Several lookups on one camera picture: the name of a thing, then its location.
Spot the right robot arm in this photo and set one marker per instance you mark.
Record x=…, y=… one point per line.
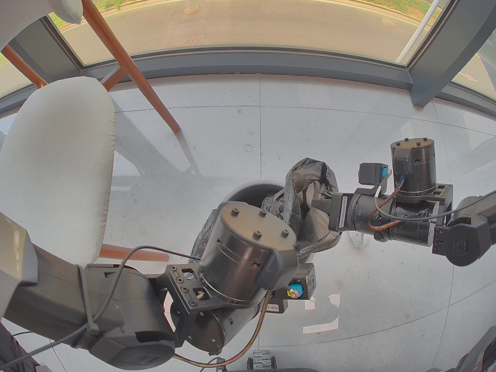
x=414, y=169

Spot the crumpled clear white wrapper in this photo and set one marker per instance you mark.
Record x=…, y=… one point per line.
x=358, y=239

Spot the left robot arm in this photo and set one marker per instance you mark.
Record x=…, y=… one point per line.
x=97, y=297

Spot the window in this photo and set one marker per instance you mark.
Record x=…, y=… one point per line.
x=271, y=66

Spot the white cushioned wooden chair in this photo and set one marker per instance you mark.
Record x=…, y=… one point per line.
x=58, y=161

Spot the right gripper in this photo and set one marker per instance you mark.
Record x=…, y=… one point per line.
x=364, y=213

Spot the black plastic bag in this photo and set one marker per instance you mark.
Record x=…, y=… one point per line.
x=306, y=176

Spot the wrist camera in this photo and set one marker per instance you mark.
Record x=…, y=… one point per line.
x=370, y=173
x=306, y=285

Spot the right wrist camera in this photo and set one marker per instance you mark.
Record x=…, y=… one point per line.
x=370, y=173

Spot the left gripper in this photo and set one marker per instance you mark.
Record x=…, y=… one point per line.
x=279, y=302

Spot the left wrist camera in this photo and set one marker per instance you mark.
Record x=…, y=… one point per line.
x=306, y=285

